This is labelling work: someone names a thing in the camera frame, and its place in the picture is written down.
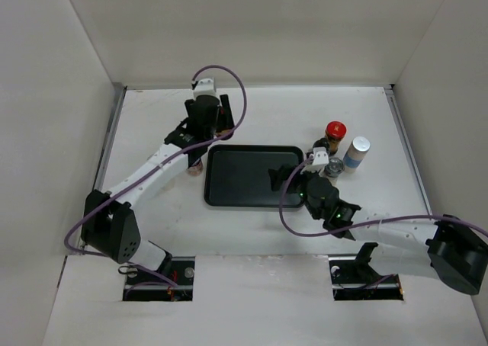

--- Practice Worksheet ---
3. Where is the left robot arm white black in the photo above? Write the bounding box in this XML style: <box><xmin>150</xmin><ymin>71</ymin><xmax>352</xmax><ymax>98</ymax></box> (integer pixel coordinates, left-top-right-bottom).
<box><xmin>81</xmin><ymin>95</ymin><xmax>234</xmax><ymax>284</ymax></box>

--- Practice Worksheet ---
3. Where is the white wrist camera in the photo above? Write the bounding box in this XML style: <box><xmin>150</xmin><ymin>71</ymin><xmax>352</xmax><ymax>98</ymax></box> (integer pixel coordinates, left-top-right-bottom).
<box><xmin>306</xmin><ymin>147</ymin><xmax>329</xmax><ymax>172</ymax></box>
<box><xmin>191</xmin><ymin>78</ymin><xmax>217</xmax><ymax>99</ymax></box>

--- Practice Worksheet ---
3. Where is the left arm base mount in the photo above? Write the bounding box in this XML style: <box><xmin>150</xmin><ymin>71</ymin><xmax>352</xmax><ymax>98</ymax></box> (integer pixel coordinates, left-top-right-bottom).
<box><xmin>118</xmin><ymin>257</ymin><xmax>195</xmax><ymax>303</ymax></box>

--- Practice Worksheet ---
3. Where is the purple cable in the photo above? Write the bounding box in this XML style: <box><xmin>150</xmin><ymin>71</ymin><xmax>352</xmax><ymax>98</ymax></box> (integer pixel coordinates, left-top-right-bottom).
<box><xmin>63</xmin><ymin>64</ymin><xmax>249</xmax><ymax>300</ymax></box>
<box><xmin>278</xmin><ymin>159</ymin><xmax>488</xmax><ymax>292</ymax></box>

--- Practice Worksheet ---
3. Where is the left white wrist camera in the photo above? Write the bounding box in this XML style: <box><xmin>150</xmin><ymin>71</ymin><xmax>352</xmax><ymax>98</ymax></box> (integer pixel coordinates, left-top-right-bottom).
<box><xmin>191</xmin><ymin>78</ymin><xmax>217</xmax><ymax>99</ymax></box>

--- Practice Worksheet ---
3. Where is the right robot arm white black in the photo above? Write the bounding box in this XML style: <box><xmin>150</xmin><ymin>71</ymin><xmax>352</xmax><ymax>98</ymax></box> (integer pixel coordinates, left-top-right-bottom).
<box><xmin>268</xmin><ymin>162</ymin><xmax>487</xmax><ymax>296</ymax></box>

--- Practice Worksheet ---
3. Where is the red lid chili jar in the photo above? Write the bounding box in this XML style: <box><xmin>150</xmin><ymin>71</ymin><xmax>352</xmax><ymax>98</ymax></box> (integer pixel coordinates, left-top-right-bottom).
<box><xmin>325</xmin><ymin>120</ymin><xmax>347</xmax><ymax>155</ymax></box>

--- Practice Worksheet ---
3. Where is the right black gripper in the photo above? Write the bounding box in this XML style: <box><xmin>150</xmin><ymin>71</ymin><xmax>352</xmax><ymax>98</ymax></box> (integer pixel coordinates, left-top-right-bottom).
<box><xmin>269</xmin><ymin>163</ymin><xmax>322</xmax><ymax>219</ymax></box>

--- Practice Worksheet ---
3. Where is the black plastic tray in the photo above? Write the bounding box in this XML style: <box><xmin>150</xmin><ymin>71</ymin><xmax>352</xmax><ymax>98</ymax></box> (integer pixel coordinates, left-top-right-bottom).
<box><xmin>204</xmin><ymin>145</ymin><xmax>303</xmax><ymax>208</ymax></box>

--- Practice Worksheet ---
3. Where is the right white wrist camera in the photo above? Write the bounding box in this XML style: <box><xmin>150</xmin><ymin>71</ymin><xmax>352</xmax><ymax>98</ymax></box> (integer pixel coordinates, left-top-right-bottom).
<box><xmin>306</xmin><ymin>147</ymin><xmax>329</xmax><ymax>172</ymax></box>

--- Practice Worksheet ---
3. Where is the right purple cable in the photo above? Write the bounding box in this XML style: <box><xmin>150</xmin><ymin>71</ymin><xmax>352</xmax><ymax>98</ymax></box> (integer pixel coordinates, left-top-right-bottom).
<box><xmin>278</xmin><ymin>159</ymin><xmax>488</xmax><ymax>292</ymax></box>

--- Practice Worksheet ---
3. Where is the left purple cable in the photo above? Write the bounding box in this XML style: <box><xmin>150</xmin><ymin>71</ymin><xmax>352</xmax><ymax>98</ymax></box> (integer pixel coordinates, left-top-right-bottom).
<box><xmin>63</xmin><ymin>64</ymin><xmax>249</xmax><ymax>300</ymax></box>

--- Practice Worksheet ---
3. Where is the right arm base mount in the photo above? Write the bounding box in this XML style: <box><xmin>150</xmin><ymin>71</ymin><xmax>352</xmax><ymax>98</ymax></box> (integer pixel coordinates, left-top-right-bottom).
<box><xmin>329</xmin><ymin>242</ymin><xmax>403</xmax><ymax>301</ymax></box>

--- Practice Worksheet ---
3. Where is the clear lid spice jar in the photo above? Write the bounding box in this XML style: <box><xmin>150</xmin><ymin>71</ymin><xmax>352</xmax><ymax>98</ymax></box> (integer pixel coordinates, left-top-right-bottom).
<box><xmin>323</xmin><ymin>157</ymin><xmax>345</xmax><ymax>179</ymax></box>

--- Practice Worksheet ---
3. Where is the black cap seasoning bottle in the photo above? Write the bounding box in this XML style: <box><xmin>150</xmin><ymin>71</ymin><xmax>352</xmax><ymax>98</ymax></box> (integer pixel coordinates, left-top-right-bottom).
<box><xmin>312</xmin><ymin>137</ymin><xmax>330</xmax><ymax>154</ymax></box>

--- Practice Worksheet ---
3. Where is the white lid sauce jar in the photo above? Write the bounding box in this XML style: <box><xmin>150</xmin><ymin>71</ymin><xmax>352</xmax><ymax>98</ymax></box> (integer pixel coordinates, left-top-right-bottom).
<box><xmin>186</xmin><ymin>158</ymin><xmax>204</xmax><ymax>177</ymax></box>

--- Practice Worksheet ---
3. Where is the right silver lid salt canister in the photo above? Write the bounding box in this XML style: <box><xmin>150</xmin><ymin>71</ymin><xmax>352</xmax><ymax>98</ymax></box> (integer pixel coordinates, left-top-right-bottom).
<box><xmin>342</xmin><ymin>136</ymin><xmax>371</xmax><ymax>173</ymax></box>

